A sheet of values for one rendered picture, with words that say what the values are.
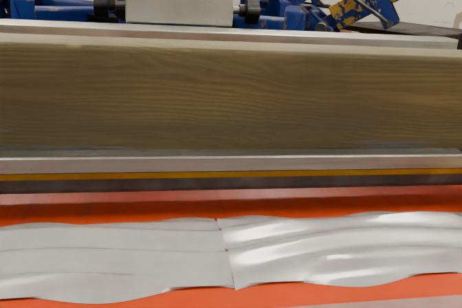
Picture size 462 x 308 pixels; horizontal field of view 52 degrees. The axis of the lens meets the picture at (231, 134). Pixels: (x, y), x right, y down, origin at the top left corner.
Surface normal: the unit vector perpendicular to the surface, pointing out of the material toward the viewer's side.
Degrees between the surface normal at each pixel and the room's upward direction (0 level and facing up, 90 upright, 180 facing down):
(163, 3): 90
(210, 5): 90
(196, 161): 90
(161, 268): 24
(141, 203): 0
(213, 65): 90
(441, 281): 0
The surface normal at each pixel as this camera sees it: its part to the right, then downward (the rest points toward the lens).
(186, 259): 0.09, -0.66
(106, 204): 0.06, -0.95
